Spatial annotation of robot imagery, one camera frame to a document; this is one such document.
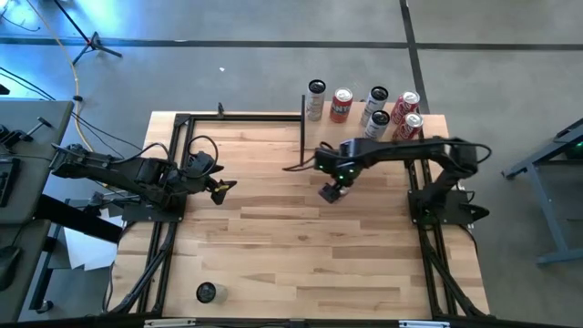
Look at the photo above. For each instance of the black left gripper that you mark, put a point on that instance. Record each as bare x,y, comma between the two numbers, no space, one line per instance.
196,180

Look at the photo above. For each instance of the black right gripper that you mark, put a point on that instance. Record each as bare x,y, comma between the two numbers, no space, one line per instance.
340,180

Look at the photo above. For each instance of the silver blue Celsius can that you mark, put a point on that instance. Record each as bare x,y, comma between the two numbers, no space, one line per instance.
377,125

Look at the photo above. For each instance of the red Fanta can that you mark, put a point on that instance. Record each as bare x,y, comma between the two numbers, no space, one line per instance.
340,107

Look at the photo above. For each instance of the slim white orange Celsius can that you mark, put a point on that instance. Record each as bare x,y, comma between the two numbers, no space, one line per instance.
315,102

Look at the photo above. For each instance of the red Coca-Cola can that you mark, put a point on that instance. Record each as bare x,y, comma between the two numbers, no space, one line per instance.
407,128

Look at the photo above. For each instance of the Star Wars Coca-Cola can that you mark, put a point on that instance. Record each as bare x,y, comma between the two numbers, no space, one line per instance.
404,107

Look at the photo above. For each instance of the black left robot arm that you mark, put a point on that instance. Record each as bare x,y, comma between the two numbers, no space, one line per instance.
127,171

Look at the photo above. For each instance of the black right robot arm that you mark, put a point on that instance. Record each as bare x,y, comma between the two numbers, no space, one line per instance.
410,148

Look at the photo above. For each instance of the wooden shelf with black legs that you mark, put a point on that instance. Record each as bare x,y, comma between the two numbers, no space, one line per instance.
346,130

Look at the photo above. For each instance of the black diagonal beam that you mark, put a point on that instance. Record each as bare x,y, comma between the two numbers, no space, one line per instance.
77,219

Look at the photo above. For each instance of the white paper sheets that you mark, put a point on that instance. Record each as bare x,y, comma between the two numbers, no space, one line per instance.
88,250

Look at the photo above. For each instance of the grey desk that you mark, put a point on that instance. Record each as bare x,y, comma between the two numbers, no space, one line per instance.
38,191
29,246

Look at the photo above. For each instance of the black tripod stand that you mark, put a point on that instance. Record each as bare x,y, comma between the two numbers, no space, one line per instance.
93,43

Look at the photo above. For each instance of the black desk leg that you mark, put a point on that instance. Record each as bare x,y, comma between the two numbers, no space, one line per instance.
43,278

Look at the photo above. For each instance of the black desk clamp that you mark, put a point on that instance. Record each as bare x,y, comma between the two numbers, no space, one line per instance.
16,136

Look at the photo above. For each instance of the blue-grey metal table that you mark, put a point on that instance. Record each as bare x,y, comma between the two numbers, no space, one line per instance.
546,209

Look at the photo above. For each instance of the black keyboard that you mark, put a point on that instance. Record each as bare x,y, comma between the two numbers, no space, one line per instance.
5,182

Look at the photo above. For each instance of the black computer mouse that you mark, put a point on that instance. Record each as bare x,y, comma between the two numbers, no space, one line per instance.
9,269

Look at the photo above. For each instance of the black device with green light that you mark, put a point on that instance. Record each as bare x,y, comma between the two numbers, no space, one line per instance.
577,150

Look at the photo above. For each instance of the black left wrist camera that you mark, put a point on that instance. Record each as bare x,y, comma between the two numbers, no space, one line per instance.
202,161

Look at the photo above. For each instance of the small black frame clip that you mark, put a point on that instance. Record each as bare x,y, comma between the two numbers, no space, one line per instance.
220,109

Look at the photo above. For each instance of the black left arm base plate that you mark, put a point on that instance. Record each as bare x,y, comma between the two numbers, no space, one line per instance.
146,214

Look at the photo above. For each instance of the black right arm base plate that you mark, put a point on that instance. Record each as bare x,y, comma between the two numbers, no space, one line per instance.
455,212

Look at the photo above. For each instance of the silver edge bracket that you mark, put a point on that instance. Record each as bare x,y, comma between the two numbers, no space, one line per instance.
423,324
169,323

